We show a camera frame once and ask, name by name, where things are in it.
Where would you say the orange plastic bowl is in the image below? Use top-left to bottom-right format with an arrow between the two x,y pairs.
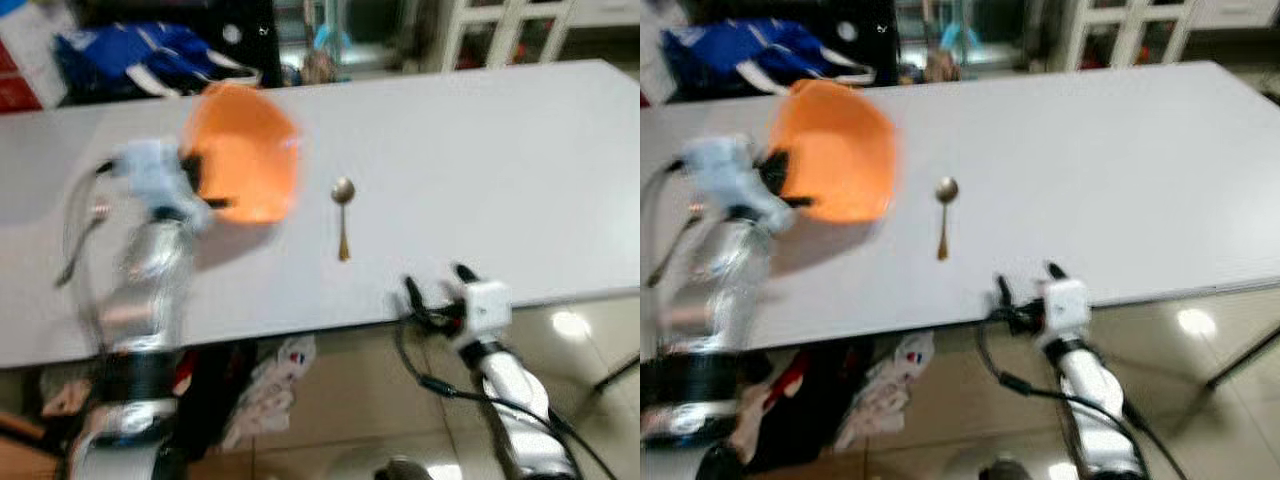
768,80 -> 898,224
183,82 -> 301,225

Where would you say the brass spoon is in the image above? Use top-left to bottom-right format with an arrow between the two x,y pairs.
935,176 -> 960,262
331,177 -> 357,263

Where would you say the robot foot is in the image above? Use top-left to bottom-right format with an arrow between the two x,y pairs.
978,457 -> 1033,480
375,457 -> 433,480

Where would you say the black case with white sticker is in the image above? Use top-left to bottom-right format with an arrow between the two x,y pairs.
700,0 -> 901,86
80,0 -> 283,86

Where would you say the white printed bag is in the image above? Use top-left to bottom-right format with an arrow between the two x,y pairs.
833,332 -> 937,453
222,335 -> 318,453

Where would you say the brown furry item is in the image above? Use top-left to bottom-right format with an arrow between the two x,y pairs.
302,52 -> 340,87
925,50 -> 964,85

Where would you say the white and red carton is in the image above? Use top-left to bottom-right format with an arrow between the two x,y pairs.
640,0 -> 691,106
0,0 -> 77,113

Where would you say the black table leg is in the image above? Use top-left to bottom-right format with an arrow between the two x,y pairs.
1205,348 -> 1280,393
590,350 -> 641,397

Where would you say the white cabinet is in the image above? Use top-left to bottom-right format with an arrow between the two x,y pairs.
420,0 -> 641,71
1050,0 -> 1280,71

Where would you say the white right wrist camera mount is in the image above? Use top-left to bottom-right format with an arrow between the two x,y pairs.
1035,278 -> 1091,346
452,280 -> 513,346

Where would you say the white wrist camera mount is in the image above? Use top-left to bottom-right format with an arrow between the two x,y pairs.
112,140 -> 211,233
452,280 -> 513,346
682,135 -> 791,233
1035,278 -> 1091,346

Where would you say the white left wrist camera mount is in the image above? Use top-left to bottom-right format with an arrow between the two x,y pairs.
112,140 -> 211,233
682,135 -> 791,233

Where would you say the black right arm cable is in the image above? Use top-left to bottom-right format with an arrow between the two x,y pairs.
975,318 -> 1191,480
393,318 -> 618,480

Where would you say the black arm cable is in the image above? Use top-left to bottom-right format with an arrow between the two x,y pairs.
645,158 -> 703,291
55,158 -> 119,291
975,318 -> 1191,480
393,318 -> 618,480

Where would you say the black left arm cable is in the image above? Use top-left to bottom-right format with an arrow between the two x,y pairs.
645,158 -> 703,291
55,158 -> 119,291

